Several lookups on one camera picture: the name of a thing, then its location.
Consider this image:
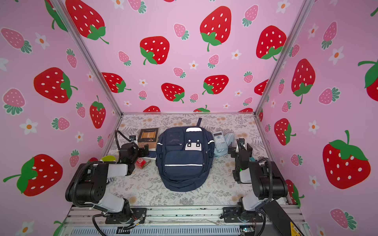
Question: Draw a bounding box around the light blue cloth pouch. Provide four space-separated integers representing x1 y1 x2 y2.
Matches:
213 131 234 157

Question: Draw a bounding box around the red card pack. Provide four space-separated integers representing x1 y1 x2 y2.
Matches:
135 158 151 169

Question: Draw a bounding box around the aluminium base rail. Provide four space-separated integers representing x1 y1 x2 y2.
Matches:
60 205 311 236

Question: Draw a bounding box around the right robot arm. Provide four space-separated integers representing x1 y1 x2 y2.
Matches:
221 144 288 223

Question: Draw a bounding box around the grey calculator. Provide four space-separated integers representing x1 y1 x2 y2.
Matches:
213 131 228 150

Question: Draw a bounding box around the navy blue student backpack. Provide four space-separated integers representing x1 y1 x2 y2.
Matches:
156 118 215 192

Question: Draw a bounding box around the dark blue notebook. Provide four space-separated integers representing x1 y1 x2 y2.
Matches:
146 151 157 158

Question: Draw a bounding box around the green bowl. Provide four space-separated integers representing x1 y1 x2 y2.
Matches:
100 155 117 162

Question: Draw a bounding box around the brown book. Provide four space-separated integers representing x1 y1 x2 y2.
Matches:
137 128 159 151

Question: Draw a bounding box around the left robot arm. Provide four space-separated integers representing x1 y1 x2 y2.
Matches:
65 130 150 226

